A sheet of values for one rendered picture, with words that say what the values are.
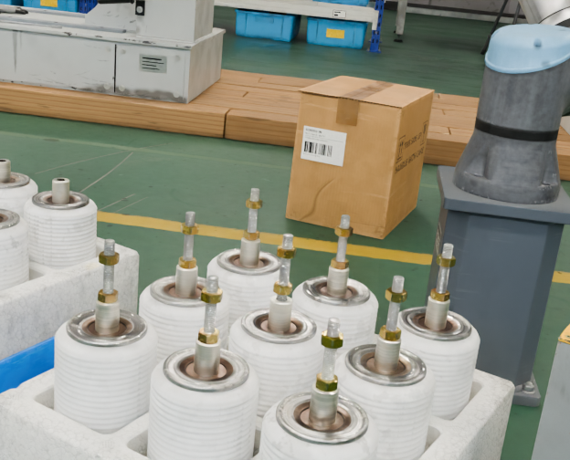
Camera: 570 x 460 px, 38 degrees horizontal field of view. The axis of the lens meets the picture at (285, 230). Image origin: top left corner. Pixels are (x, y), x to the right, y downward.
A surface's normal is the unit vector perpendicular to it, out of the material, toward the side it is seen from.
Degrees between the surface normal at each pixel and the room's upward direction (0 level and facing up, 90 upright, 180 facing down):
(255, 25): 93
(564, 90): 92
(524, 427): 0
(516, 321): 90
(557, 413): 90
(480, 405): 0
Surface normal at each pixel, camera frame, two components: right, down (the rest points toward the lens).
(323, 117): -0.41, 0.26
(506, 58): -0.73, 0.11
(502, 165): -0.32, -0.02
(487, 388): 0.10, -0.94
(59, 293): 0.83, 0.25
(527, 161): 0.09, 0.04
